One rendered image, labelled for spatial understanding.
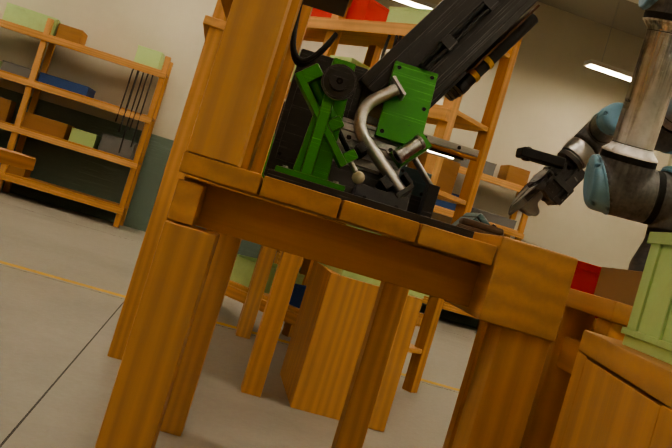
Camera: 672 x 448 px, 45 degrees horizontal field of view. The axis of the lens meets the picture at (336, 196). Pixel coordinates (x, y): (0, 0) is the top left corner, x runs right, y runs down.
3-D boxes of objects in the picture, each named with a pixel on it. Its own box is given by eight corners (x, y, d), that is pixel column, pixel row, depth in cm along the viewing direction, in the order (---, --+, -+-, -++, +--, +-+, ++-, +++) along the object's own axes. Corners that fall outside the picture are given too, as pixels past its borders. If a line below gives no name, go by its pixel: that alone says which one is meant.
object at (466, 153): (462, 164, 232) (465, 154, 232) (476, 161, 216) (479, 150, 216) (331, 123, 229) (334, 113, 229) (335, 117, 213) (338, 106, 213)
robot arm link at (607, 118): (653, 108, 190) (636, 120, 201) (606, 96, 190) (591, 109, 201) (647, 140, 188) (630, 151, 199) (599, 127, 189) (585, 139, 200)
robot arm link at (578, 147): (580, 135, 200) (566, 138, 208) (567, 148, 200) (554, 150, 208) (600, 157, 201) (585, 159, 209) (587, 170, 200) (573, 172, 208)
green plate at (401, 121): (411, 158, 209) (430, 86, 214) (419, 148, 201) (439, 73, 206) (368, 146, 208) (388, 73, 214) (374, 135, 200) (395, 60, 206)
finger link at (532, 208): (526, 228, 198) (552, 202, 199) (510, 210, 198) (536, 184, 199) (521, 228, 201) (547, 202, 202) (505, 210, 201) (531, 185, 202)
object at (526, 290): (411, 271, 290) (423, 231, 290) (555, 343, 140) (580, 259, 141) (373, 260, 289) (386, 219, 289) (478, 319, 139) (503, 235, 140)
